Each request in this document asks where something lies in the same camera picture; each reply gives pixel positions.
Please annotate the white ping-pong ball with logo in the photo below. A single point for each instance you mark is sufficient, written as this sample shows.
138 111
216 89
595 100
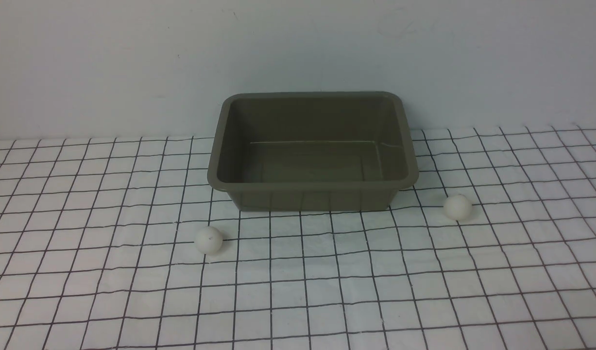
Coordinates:
457 207

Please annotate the olive green plastic bin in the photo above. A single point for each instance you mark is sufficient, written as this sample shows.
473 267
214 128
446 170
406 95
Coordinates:
312 151

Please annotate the white black-grid tablecloth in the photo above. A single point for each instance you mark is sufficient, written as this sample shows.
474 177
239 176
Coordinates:
97 251

